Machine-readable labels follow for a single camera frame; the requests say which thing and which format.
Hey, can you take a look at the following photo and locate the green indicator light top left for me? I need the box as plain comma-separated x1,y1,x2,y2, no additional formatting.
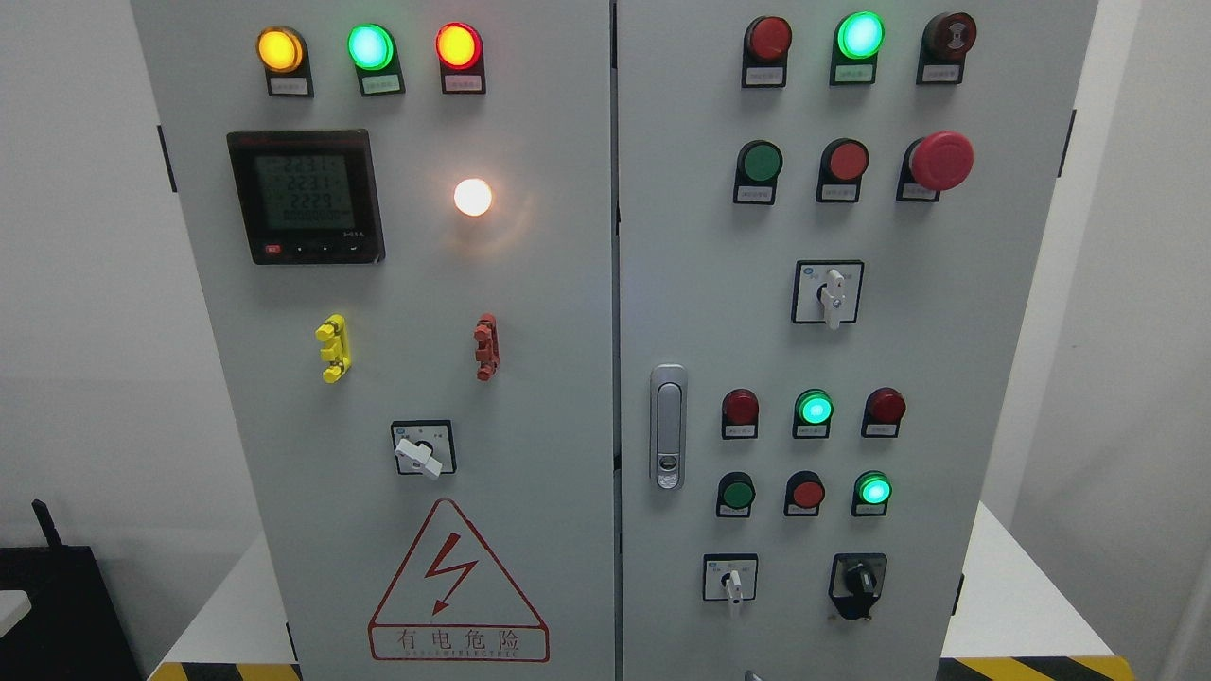
346,23,406,96

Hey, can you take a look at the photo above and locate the white rotary selector switch lower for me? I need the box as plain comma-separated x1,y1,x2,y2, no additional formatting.
702,553,761,618

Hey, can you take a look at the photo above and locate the black rotary knob switch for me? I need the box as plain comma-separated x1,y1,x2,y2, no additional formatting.
830,553,889,620

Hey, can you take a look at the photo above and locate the white rotary selector switch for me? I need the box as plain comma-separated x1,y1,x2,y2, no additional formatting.
390,419,458,480
702,553,761,618
791,261,865,330

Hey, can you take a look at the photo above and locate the red terminal connector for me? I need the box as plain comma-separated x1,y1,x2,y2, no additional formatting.
474,313,500,382

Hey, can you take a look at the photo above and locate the silver door handle lock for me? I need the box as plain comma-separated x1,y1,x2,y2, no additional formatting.
649,365,688,490

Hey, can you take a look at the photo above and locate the red indicator light middle right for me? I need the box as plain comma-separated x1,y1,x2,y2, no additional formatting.
861,387,905,439

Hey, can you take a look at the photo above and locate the black digital power meter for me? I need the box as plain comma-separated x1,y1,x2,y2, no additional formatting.
226,128,385,267

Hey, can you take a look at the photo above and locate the white glowing indicator light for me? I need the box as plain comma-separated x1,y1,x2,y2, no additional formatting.
453,178,494,218

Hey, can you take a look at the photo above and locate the red push button lower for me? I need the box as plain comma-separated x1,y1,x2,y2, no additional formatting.
784,471,826,517

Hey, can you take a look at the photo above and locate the grey right cabinet door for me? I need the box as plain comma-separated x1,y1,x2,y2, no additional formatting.
616,1,1097,680

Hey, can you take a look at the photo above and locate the dark red buzzer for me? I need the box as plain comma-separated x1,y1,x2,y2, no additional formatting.
916,11,978,85

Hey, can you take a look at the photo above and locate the yellow terminal connector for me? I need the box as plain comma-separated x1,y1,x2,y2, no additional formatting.
314,313,352,384

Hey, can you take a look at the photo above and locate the green lit indicator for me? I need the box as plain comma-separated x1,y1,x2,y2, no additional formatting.
830,11,884,86
792,388,834,439

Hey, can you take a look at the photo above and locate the green push button upper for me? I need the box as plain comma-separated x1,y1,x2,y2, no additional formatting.
731,139,784,205

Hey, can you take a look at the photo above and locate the green lit push button lower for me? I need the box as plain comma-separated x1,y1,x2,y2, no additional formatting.
851,470,894,517

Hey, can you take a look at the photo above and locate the white rotary selector switch upper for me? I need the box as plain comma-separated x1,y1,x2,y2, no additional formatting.
791,261,865,330

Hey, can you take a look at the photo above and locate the white rotary selector switch left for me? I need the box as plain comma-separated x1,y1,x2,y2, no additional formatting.
390,419,458,480

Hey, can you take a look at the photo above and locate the green lit indicator top right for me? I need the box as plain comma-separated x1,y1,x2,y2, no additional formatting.
830,11,884,86

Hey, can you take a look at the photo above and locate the yellow indicator light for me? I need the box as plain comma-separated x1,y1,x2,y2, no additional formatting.
256,25,314,96

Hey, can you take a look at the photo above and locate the red emergency stop mushroom button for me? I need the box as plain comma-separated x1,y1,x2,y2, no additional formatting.
896,131,974,202

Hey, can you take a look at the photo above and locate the red indicator light top right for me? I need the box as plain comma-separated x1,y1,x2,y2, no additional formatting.
741,15,793,88

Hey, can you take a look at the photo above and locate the red indicator light middle left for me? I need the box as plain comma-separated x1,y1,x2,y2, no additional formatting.
721,388,761,440

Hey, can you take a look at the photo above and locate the red electrical warning triangle sticker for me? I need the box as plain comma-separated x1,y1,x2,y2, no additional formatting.
367,498,550,663

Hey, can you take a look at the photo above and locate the green lit indicator middle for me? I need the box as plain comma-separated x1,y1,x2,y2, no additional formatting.
792,388,834,439

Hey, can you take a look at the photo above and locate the red push button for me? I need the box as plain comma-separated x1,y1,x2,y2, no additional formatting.
784,471,826,517
815,138,869,204

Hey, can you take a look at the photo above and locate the red push button upper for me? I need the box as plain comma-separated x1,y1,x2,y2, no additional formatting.
815,138,869,204

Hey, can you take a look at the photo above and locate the grey cabinet door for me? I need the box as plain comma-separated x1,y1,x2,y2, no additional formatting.
132,1,615,680
616,1,1097,680

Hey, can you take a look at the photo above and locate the grey left cabinet door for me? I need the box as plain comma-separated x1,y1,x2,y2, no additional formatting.
132,1,615,680

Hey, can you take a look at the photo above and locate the black box at left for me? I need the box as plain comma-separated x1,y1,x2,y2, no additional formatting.
1,499,142,680

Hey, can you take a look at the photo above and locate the red lit indicator light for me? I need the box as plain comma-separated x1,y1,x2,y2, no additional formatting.
435,22,487,95

